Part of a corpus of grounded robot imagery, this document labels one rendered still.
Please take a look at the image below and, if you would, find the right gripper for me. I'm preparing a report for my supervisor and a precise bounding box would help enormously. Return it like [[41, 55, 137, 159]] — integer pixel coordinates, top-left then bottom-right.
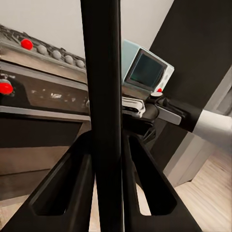
[[122, 107, 156, 145]]

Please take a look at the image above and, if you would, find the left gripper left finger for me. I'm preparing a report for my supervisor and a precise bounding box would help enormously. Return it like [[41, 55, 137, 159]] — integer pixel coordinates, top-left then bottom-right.
[[0, 130, 96, 232]]

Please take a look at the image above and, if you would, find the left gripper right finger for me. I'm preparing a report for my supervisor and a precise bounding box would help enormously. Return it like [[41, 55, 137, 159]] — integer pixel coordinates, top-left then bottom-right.
[[121, 128, 203, 232]]

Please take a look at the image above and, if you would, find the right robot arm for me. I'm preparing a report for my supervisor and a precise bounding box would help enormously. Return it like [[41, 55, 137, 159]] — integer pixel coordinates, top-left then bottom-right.
[[122, 92, 232, 155]]

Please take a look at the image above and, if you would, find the poster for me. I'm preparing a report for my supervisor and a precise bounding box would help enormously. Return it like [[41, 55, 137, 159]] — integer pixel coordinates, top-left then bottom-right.
[[80, 0, 124, 232]]

